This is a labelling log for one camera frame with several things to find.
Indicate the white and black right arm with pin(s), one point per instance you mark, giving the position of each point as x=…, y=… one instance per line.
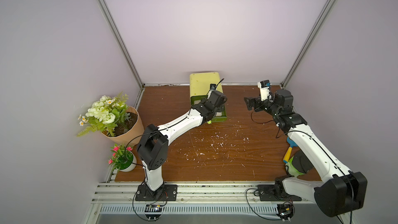
x=313, y=173

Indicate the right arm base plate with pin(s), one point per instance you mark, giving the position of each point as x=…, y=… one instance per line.
x=275, y=192

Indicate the tan paper flower pot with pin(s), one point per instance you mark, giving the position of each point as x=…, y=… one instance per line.
x=135, y=128

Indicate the left controller board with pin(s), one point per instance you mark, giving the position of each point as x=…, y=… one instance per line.
x=153, y=212

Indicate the aluminium front rail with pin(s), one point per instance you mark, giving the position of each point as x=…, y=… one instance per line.
x=190, y=192

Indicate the yellow-green drawer cabinet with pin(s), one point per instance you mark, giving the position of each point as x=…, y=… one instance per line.
x=200, y=82

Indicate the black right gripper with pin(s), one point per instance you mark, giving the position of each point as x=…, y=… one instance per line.
x=256, y=102

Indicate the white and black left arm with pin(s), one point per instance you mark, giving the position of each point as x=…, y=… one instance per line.
x=154, y=144

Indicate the controller board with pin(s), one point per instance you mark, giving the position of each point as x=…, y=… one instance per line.
x=285, y=211
x=153, y=212

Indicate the blue garden rake yellow handle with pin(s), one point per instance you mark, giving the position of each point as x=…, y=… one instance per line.
x=287, y=155

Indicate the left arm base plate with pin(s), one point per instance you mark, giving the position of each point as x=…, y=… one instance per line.
x=167, y=192

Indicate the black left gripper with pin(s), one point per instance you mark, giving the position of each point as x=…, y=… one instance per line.
x=221, y=106

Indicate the black garden glove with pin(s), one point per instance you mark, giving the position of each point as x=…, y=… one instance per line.
x=298, y=165

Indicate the white flower bouquet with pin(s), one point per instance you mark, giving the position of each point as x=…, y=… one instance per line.
x=108, y=115

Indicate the small pink flower pot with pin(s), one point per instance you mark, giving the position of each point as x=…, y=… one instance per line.
x=122, y=158

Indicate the right controller board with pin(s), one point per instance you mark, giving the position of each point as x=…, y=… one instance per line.
x=285, y=211

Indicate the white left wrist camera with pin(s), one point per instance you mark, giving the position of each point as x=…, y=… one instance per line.
x=212, y=88

